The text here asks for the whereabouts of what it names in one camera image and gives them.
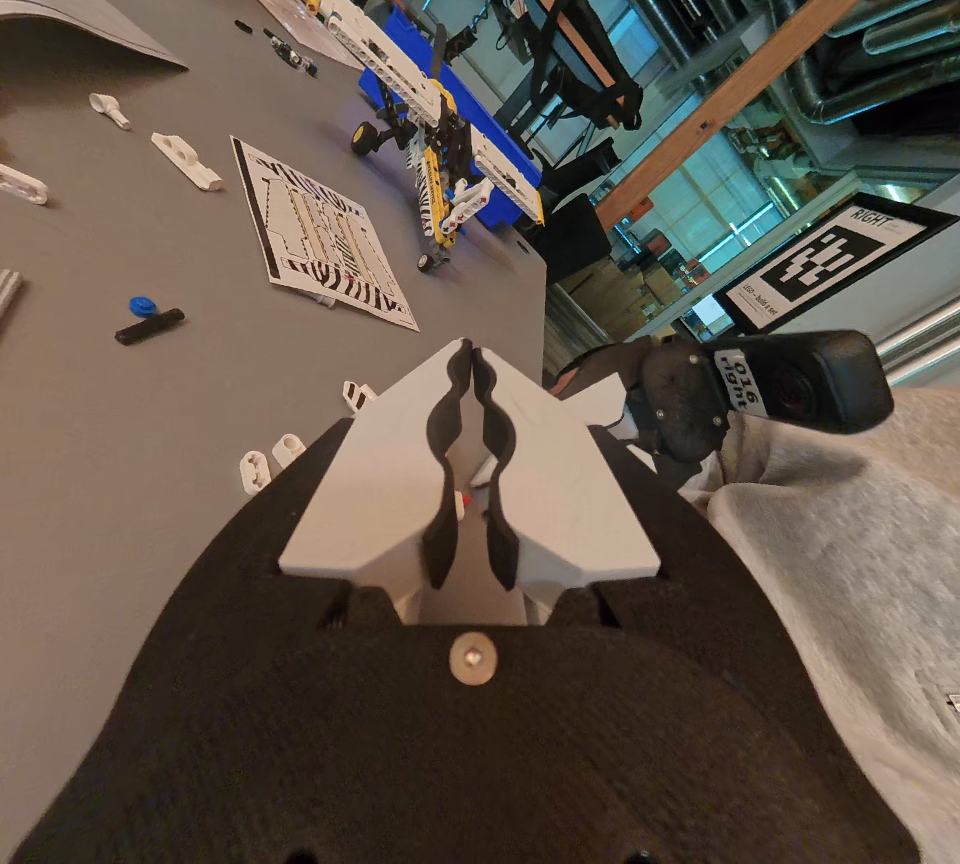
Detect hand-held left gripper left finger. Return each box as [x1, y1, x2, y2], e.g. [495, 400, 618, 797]
[277, 337, 475, 626]

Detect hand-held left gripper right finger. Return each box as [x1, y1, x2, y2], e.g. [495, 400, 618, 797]
[472, 346, 663, 626]

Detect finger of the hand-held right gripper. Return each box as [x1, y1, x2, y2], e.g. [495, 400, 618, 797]
[558, 372, 640, 433]

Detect white lego connector red pin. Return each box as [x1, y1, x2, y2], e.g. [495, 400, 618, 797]
[452, 455, 498, 521]

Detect white curved lego panel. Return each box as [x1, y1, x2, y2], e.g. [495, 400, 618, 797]
[150, 131, 225, 192]

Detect grey lego axle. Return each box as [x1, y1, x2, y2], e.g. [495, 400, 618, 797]
[0, 269, 25, 340]

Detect white yellow lego plane model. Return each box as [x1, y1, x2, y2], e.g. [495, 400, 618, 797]
[296, 0, 546, 274]

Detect dark lego pin cluster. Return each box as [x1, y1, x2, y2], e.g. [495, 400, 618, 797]
[261, 26, 319, 79]

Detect small white curved lego piece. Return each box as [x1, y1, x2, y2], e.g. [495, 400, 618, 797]
[87, 92, 133, 132]

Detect stack of cardboard boxes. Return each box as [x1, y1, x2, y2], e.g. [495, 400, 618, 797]
[577, 226, 710, 343]

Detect blue plastic bin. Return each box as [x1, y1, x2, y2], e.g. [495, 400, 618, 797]
[358, 5, 544, 229]

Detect person's grey hoodie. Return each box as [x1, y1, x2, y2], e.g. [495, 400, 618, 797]
[678, 384, 960, 864]

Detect zebra striped sticker sheet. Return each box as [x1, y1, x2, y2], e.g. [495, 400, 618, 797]
[229, 135, 420, 333]

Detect wooden ceiling beam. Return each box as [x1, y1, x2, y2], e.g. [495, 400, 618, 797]
[594, 0, 960, 232]

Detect silver ventilation ducts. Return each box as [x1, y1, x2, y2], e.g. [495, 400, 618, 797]
[622, 0, 960, 130]

